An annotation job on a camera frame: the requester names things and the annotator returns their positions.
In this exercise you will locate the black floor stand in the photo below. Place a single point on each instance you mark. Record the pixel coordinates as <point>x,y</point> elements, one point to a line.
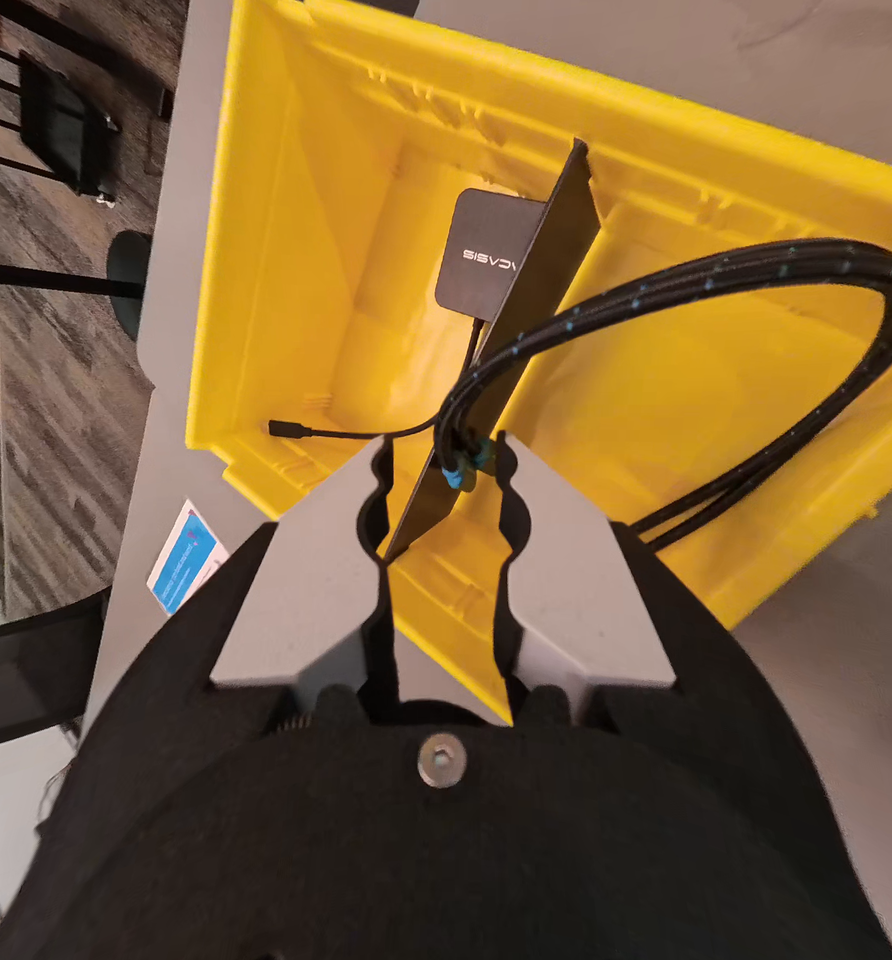
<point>127,285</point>

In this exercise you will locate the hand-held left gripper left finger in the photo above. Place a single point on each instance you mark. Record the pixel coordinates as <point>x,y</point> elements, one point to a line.
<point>303,607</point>

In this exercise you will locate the white printed paper sheet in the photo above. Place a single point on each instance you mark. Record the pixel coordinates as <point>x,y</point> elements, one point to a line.
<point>183,555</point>

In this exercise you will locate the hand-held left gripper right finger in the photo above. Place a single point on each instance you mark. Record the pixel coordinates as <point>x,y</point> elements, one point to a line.
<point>588,607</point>

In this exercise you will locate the black bin divider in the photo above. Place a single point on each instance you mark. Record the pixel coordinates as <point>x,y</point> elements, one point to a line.
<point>543,300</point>

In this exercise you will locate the dark flat object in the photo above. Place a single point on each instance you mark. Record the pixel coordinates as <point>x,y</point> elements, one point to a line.
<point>26,675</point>

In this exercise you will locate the black utility cart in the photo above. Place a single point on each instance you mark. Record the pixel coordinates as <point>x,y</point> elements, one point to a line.
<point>63,127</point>

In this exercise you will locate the yellow plastic bin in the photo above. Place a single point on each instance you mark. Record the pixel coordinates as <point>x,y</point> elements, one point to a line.
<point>678,420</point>

